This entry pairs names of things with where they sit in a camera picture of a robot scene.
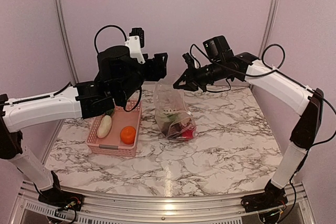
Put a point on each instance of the dark purple beet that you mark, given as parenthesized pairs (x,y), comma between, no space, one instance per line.
(173,130)

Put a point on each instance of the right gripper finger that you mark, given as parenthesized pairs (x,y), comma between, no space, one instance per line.
(190,61)
(184,82)

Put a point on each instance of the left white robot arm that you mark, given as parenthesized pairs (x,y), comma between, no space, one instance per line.
(83,100)

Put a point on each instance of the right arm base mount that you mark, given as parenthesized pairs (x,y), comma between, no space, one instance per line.
(265,203)

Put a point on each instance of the red strawberry fruit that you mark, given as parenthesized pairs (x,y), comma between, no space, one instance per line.
(189,133)

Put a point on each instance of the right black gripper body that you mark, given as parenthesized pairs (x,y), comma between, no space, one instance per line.
(215,72)

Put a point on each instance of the pink perforated plastic basket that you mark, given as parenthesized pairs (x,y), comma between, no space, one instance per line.
(112,144)

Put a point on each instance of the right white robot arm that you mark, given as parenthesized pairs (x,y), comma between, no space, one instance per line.
(307,104)

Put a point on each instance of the front aluminium rail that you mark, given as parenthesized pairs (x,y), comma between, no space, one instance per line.
(112,208)

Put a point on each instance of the clear zip top bag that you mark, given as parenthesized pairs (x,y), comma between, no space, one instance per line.
(166,97)

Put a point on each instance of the orange tangerine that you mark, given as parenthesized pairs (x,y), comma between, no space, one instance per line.
(127,135)

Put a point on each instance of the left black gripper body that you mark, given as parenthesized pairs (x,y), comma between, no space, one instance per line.
(132,83)

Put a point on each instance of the white radish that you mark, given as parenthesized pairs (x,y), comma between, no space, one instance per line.
(104,127)

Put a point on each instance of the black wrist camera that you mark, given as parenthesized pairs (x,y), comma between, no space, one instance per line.
(218,49)
(135,42)

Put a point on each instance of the green lettuce leaf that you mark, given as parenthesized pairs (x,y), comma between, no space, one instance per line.
(109,112)

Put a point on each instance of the right aluminium frame post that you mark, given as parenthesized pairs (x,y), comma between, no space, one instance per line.
(270,21)

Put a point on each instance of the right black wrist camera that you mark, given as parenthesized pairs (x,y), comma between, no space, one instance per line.
(218,49)

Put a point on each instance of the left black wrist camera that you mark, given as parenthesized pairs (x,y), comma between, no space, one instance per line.
(135,42)

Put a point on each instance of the left aluminium frame post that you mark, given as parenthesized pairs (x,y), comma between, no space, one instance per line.
(65,41)

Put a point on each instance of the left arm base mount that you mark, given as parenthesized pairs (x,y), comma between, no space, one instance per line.
(64,200)

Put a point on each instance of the aluminium frame post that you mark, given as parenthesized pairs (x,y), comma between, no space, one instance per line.
(270,21)
(65,41)

